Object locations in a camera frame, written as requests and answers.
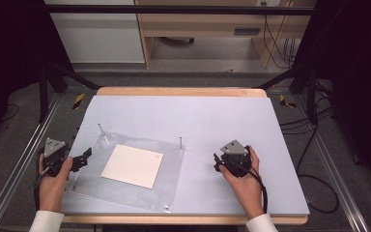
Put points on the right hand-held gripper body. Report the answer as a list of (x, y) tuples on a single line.
[(236, 156)]

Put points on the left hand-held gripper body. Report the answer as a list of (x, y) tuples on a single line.
[(54, 150)]

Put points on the clear acrylic panel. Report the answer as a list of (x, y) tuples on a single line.
[(170, 177)]

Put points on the person's left hand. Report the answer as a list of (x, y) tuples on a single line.
[(53, 190)]

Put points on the person's right hand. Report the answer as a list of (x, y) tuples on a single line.
[(246, 193)]

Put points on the thin metal pin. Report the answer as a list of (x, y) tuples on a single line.
[(180, 142), (103, 132)]

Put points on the white paper sheet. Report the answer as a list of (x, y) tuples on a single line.
[(132, 165)]

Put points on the yellow clamp left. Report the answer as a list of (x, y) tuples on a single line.
[(78, 101)]

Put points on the yellow clamp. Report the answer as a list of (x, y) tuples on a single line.
[(78, 101), (285, 101)]

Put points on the black metal stand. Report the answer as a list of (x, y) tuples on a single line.
[(45, 93), (310, 96)]

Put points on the round metal standoff cap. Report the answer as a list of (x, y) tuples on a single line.
[(166, 207)]

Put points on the yellow clamp right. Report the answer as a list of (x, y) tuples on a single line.
[(285, 101)]

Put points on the dark curtain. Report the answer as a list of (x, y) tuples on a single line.
[(354, 80), (9, 58)]

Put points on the white cabinet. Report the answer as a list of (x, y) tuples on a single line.
[(99, 35)]

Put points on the chair base leg with caster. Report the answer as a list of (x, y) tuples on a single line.
[(177, 40)]

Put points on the wooden desk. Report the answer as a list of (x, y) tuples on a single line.
[(199, 22)]

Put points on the black horizontal bar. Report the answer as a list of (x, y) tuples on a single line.
[(174, 9)]

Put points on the white power strip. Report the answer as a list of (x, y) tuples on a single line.
[(269, 2)]

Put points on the metal floor rail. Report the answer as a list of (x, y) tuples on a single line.
[(22, 161), (335, 161)]

